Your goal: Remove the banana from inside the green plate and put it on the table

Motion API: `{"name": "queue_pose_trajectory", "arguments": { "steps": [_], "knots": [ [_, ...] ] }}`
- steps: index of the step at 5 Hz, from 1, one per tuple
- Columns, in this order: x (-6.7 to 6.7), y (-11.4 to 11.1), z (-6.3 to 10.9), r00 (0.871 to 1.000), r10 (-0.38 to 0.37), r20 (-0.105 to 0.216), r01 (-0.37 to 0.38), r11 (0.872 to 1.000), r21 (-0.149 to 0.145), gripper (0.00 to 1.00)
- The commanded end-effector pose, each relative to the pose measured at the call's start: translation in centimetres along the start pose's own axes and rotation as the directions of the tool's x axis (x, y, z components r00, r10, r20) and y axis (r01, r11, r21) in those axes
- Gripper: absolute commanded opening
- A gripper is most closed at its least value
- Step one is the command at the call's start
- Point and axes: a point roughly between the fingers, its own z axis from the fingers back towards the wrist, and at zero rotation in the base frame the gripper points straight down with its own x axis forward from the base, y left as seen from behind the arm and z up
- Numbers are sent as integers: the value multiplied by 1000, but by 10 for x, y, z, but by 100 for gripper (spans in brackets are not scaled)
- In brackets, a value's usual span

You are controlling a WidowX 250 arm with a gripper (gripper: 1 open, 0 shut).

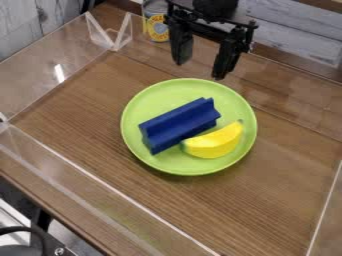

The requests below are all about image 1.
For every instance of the green round plate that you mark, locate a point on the green round plate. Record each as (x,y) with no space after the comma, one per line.
(163,97)

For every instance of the clear acrylic tray wall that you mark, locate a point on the clear acrylic tray wall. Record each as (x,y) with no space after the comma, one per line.
(120,226)

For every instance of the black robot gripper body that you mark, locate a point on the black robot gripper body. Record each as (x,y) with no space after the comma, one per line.
(212,19)

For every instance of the clear acrylic corner bracket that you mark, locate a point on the clear acrylic corner bracket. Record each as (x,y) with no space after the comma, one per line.
(109,38)

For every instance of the blue foam block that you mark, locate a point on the blue foam block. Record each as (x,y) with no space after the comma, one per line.
(183,122)

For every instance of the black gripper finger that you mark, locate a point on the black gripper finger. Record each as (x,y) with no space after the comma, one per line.
(180,41)
(230,50)

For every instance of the black metal table bracket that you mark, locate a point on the black metal table bracket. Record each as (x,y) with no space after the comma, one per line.
(47,241)

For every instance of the yellow toy banana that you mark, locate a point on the yellow toy banana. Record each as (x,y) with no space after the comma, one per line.
(215,144)

